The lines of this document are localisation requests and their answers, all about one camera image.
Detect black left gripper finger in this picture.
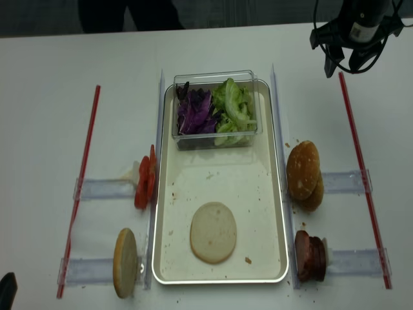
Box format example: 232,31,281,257
0,272,16,310

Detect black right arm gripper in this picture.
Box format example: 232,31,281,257
310,1,403,78

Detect clear tomato slider track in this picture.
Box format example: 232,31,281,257
73,178,136,201

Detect green lettuce pile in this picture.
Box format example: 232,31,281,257
212,77,257,134

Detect red tomato slices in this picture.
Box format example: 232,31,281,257
134,145,157,210

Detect white tomato pusher block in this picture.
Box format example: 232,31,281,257
130,161,140,187

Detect front meat patty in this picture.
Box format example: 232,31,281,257
295,231,314,282

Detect rear meat patties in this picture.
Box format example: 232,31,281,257
310,236,327,282

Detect clear bun slider track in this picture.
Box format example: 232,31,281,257
57,256,146,287
322,169,373,194

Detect upright bun bottom slice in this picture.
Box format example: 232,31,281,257
112,228,138,299

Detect front bun top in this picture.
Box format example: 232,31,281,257
286,140,320,200

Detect clear bun top slider track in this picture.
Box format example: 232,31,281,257
322,169,373,194

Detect clear plastic salad box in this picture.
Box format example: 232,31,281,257
171,70,262,150

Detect rear bun top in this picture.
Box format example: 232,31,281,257
299,172,324,212

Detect purple cabbage leaves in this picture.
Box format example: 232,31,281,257
176,81,221,135

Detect red left guide rod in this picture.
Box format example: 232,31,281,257
56,85,101,300

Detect red guide rod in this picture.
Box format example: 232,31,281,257
56,85,101,300
338,72,393,289

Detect white patty pusher block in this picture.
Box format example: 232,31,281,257
321,238,333,266

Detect cream metal tray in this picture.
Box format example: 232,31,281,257
152,81,289,285

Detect clear patty slider track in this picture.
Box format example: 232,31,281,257
326,248,391,277

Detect flat bun slice on tray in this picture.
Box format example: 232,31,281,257
190,201,237,264

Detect red right guide rod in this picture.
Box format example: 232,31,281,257
338,72,393,289

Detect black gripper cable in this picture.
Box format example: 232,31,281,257
312,0,399,76

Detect clear right long rail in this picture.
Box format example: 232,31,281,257
270,65,300,289

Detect clear long rail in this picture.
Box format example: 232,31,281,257
270,65,300,289
143,69,165,290

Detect clear left long rail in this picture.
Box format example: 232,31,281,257
143,69,165,290

